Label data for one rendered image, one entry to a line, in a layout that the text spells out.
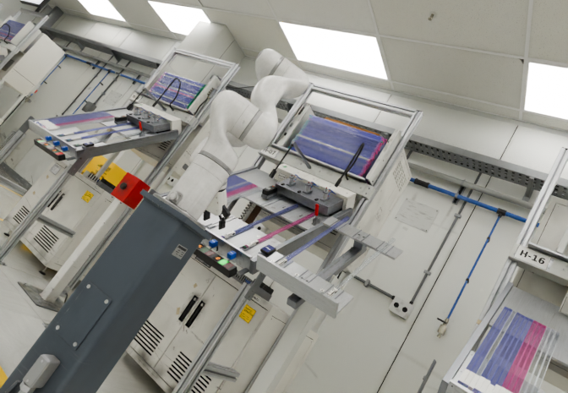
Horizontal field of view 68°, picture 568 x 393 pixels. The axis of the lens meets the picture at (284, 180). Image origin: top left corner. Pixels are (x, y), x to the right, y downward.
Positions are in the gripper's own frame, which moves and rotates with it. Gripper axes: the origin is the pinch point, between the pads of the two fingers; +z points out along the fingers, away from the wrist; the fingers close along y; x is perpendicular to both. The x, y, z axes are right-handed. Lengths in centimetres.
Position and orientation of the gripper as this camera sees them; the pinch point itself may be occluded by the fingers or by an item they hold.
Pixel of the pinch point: (214, 221)
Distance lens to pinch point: 172.7
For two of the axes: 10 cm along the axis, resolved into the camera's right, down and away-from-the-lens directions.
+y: 7.5, 3.3, -5.7
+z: -1.0, 9.1, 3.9
